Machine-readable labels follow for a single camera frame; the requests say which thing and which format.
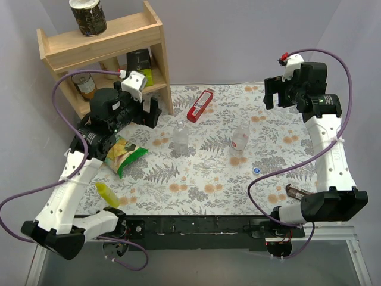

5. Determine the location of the dark can on shelf top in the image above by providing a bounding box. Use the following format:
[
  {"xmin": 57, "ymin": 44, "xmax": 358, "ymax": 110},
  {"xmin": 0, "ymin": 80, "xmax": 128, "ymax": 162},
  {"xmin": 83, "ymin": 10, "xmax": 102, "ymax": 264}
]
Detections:
[{"xmin": 69, "ymin": 0, "xmax": 107, "ymax": 36}]

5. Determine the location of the green Chuba chips bag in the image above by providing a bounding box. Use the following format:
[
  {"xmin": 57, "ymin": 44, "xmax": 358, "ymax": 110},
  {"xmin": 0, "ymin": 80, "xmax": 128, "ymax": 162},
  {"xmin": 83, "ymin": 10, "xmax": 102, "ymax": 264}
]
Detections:
[{"xmin": 104, "ymin": 135, "xmax": 148, "ymax": 178}]

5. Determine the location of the yellow bottle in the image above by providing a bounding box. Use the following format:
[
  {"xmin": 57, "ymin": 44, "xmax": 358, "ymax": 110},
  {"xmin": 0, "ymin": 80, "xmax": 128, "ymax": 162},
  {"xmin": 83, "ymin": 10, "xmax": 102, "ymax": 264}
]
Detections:
[{"xmin": 95, "ymin": 182, "xmax": 120, "ymax": 208}]

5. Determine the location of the black and green box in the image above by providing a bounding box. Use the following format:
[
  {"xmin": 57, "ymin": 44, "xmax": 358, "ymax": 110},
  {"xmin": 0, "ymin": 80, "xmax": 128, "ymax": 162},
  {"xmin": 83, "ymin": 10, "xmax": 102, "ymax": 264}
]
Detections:
[{"xmin": 126, "ymin": 48, "xmax": 154, "ymax": 86}]

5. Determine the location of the clear bottle with red label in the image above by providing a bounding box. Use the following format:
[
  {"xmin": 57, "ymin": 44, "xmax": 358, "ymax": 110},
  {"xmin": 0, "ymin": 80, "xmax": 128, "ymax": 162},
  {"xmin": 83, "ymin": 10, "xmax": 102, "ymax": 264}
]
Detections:
[{"xmin": 229, "ymin": 122, "xmax": 250, "ymax": 157}]

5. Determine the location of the red rectangular box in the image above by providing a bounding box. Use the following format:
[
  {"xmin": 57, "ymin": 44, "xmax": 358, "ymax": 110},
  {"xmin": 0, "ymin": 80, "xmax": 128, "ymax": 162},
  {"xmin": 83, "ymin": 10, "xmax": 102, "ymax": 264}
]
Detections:
[{"xmin": 187, "ymin": 89, "xmax": 214, "ymax": 123}]

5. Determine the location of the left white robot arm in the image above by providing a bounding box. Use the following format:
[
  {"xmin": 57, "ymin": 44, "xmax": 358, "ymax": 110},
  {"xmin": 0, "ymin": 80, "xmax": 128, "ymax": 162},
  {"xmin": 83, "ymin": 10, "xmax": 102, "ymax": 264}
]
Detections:
[{"xmin": 21, "ymin": 82, "xmax": 161, "ymax": 260}]

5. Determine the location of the cream cylindrical container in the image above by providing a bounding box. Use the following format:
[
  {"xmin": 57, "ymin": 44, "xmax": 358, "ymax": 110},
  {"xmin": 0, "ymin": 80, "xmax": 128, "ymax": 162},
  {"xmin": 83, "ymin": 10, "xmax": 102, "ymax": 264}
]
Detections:
[{"xmin": 99, "ymin": 57, "xmax": 120, "ymax": 80}]

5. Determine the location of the wooden shelf unit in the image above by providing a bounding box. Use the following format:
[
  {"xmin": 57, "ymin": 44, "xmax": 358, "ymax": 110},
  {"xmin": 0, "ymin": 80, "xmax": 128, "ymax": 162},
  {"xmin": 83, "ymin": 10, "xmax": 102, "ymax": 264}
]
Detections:
[{"xmin": 36, "ymin": 1, "xmax": 173, "ymax": 114}]

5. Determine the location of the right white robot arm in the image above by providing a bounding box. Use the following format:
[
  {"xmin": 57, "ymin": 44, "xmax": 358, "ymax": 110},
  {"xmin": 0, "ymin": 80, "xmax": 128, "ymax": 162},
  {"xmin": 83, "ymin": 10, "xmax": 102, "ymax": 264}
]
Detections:
[{"xmin": 264, "ymin": 60, "xmax": 368, "ymax": 237}]

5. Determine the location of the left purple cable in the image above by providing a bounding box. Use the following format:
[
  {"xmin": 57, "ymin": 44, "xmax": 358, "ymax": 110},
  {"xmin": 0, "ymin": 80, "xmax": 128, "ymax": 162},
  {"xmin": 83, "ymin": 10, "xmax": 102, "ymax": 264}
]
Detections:
[{"xmin": 0, "ymin": 69, "xmax": 149, "ymax": 271}]

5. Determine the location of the purple cable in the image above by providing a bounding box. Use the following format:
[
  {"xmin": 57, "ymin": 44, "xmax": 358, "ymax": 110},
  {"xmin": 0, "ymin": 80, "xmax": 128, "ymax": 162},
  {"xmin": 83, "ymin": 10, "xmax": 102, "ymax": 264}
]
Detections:
[
  {"xmin": 247, "ymin": 48, "xmax": 352, "ymax": 259},
  {"xmin": 0, "ymin": 69, "xmax": 149, "ymax": 271}
]

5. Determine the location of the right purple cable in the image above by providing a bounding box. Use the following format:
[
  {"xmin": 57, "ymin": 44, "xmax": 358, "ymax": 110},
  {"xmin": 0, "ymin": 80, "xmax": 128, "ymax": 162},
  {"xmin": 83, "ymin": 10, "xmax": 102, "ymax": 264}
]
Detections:
[{"xmin": 247, "ymin": 48, "xmax": 352, "ymax": 259}]

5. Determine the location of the tin can on lower shelf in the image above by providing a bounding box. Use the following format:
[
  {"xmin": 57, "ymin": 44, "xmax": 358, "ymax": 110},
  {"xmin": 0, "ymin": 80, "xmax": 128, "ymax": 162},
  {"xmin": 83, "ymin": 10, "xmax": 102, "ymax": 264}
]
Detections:
[{"xmin": 71, "ymin": 73, "xmax": 97, "ymax": 101}]

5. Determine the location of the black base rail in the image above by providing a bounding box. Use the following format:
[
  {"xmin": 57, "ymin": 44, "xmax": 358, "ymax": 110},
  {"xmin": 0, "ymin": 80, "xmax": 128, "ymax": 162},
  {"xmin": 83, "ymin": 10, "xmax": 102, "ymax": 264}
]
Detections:
[{"xmin": 104, "ymin": 215, "xmax": 305, "ymax": 254}]

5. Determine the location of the brown chocolate bar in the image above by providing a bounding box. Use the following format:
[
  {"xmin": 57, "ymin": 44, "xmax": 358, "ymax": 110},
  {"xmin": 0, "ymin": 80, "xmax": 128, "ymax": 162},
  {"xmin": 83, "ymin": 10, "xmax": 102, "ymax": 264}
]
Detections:
[{"xmin": 285, "ymin": 184, "xmax": 312, "ymax": 200}]

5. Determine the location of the floral table mat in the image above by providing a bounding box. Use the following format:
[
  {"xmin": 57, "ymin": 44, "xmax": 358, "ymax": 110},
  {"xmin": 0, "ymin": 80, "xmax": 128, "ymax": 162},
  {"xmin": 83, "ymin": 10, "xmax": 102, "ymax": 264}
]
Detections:
[{"xmin": 77, "ymin": 83, "xmax": 318, "ymax": 215}]

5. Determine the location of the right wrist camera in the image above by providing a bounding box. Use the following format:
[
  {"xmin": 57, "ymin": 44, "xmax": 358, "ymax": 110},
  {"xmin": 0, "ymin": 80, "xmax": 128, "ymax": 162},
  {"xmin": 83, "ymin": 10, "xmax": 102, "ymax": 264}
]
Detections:
[{"xmin": 278, "ymin": 53, "xmax": 304, "ymax": 82}]

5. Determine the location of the clear plastic bottle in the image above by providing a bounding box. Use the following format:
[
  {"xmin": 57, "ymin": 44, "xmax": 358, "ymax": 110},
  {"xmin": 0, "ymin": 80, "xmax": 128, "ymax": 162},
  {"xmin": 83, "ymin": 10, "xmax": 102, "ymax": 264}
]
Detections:
[{"xmin": 173, "ymin": 120, "xmax": 189, "ymax": 154}]

